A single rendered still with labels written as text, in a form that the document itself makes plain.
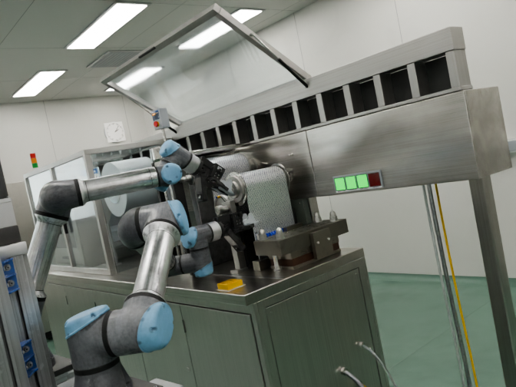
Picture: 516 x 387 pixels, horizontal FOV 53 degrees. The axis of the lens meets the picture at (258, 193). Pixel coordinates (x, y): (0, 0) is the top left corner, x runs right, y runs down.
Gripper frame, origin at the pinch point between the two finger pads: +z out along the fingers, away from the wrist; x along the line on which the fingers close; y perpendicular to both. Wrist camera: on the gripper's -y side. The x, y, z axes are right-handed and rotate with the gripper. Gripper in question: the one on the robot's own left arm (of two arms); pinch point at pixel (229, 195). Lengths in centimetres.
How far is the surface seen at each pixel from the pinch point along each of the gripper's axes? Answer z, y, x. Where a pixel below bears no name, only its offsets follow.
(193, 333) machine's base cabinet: 17, -55, 14
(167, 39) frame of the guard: -48, 52, 17
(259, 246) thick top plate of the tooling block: 14.3, -16.7, -12.9
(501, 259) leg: 69, 3, -82
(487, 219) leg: 57, 14, -81
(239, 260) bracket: 18.1, -21.7, 2.6
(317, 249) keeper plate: 31.5, -10.3, -27.3
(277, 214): 23.0, 2.6, -5.5
